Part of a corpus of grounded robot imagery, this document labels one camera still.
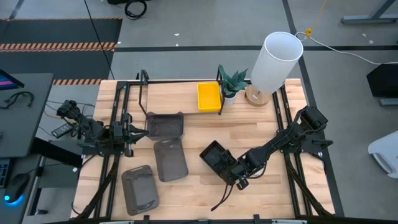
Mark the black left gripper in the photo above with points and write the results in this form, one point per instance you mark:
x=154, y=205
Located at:
x=128, y=137

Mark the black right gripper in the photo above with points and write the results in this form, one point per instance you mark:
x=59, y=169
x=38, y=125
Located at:
x=242, y=174

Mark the grey plastic basket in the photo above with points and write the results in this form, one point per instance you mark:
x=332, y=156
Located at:
x=164, y=126
x=171, y=160
x=140, y=189

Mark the yellow plastic basket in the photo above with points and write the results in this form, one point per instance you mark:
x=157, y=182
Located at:
x=209, y=97

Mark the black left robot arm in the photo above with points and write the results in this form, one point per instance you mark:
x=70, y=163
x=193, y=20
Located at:
x=88, y=126

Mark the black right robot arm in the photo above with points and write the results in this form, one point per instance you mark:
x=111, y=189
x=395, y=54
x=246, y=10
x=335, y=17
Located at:
x=289, y=135

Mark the white plant pot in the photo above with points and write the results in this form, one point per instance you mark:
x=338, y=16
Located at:
x=229, y=100

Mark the wooden lamp base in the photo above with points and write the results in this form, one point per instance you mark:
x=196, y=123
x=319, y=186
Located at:
x=256, y=99

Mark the black power adapter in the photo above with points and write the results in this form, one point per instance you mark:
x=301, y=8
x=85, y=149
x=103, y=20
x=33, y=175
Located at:
x=62, y=130

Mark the green potted plant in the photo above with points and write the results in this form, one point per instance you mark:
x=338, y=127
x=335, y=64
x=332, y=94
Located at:
x=233, y=82

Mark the black hazard-striped floor mat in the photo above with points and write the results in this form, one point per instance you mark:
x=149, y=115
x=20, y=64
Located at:
x=59, y=62

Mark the white cylindrical lamp shade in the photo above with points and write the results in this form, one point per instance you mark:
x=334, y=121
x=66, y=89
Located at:
x=273, y=65

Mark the dark grey desk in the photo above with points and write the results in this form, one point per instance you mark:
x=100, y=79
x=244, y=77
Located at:
x=25, y=124

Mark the black computer mouse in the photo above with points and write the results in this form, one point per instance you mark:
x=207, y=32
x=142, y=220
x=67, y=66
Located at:
x=17, y=186

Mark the black floor box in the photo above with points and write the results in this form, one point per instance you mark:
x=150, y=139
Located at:
x=118, y=1

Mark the black keyboard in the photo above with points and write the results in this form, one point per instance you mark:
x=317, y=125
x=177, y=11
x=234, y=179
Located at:
x=3, y=172

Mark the computer monitor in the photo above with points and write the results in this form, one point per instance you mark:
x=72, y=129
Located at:
x=7, y=81

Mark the grey metal desk leg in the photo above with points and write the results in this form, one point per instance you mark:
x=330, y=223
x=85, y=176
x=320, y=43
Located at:
x=370, y=19

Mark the black metal shelf end frame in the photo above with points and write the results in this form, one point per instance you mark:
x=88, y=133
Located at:
x=221, y=105
x=143, y=90

